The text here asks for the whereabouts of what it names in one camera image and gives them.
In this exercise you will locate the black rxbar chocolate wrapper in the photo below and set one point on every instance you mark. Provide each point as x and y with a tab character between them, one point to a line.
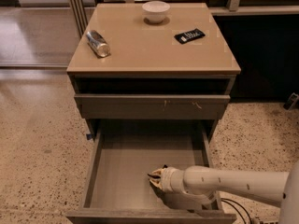
156	174

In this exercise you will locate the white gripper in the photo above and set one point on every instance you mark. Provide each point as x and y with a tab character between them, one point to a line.
168	179

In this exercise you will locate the black snack bar wrapper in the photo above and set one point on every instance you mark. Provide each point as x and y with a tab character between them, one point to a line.
189	36

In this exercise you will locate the silver metal can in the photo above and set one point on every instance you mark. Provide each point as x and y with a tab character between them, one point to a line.
98	44

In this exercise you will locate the small dark floor object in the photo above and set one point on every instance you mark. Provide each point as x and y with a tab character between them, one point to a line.
291	102

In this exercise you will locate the white ceramic bowl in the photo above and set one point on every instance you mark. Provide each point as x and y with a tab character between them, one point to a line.
155	11

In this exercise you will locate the grey drawer cabinet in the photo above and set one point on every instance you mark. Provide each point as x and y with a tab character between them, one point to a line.
146	59

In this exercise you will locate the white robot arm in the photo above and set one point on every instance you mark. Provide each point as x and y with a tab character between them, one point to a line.
280	189

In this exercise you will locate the closed grey top drawer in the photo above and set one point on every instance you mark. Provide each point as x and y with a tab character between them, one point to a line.
136	106

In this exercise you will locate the grey floor vent device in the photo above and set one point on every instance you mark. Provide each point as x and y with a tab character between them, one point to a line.
257	220

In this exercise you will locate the open grey middle drawer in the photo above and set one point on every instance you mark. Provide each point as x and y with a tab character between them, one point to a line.
118	190

